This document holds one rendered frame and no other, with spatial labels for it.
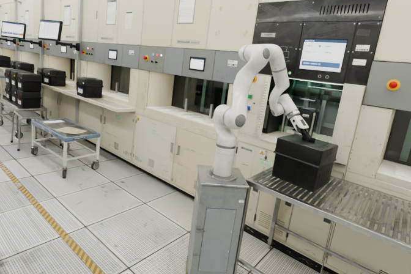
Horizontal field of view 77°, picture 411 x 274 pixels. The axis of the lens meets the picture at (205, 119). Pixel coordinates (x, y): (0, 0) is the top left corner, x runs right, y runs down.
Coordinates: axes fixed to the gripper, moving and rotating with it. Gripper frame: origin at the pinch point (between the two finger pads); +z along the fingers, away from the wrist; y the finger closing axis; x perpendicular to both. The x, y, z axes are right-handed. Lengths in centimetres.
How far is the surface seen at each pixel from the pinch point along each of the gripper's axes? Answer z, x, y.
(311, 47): -56, -27, 27
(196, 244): 28, 66, -60
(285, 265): 72, 75, 16
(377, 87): -9, -43, 30
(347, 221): 46, -7, -29
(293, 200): 28.5, 11.7, -32.2
